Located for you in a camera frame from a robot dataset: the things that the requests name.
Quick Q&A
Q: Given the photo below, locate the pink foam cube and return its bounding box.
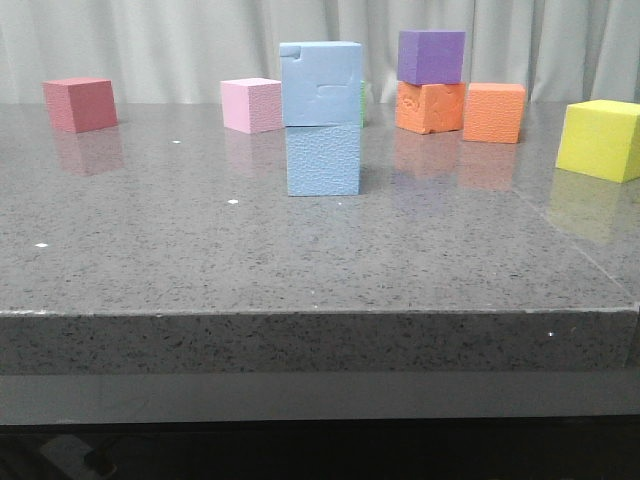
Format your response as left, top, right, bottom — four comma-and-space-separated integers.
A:
220, 78, 283, 134

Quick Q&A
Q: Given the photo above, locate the smooth orange foam cube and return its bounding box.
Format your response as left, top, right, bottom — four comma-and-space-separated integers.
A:
463, 82, 526, 144

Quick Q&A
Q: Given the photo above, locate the light blue foam cube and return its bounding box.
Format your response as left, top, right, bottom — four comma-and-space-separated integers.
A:
286, 124, 361, 196
279, 41, 363, 127

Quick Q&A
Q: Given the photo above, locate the yellow foam cube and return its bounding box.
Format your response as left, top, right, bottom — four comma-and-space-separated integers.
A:
556, 100, 639, 183

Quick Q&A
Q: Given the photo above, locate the grey curtain backdrop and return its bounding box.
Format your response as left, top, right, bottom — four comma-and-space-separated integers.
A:
1, 1, 639, 104

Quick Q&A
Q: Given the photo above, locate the dented orange foam cube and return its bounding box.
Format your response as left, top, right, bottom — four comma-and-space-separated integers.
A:
396, 81, 466, 134

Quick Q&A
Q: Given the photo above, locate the purple foam cube on orange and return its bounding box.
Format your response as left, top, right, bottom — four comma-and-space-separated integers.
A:
397, 30, 466, 85

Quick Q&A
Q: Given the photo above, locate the green foam cube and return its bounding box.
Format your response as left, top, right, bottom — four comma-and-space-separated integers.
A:
360, 80, 367, 128

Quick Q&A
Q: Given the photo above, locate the red foam cube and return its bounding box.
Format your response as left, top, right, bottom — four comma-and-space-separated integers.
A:
42, 77, 118, 133

